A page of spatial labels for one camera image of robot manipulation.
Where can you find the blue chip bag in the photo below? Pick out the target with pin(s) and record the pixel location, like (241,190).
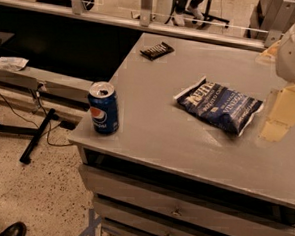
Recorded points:
(225,108)

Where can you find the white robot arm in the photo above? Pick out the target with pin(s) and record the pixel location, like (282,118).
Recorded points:
(285,60)

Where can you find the black shoe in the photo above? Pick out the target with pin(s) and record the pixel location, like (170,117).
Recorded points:
(16,229)

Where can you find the white plastic bag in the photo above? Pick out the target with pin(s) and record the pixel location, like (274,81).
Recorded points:
(13,64)

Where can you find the grey side bench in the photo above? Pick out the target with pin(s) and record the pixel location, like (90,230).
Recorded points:
(69,92)

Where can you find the blue pepsi can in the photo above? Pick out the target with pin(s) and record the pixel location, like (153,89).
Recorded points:
(102,100)

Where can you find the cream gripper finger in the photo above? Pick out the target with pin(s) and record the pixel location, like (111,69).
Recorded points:
(268,56)
(281,117)

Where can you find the black metal stand leg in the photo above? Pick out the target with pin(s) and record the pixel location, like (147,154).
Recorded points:
(25,158)

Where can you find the grey drawer cabinet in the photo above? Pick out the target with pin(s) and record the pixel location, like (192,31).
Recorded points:
(165,173)

